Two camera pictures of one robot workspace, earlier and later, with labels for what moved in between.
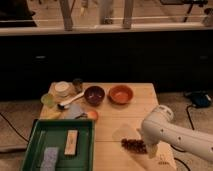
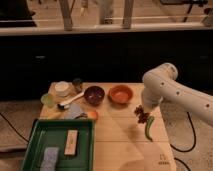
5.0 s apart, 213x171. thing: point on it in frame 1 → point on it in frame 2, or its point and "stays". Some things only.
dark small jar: [77, 84] stays
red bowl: [120, 94] stays
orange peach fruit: [92, 115] stays
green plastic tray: [50, 133] stays
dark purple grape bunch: [134, 144] → [142, 116]
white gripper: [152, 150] → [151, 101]
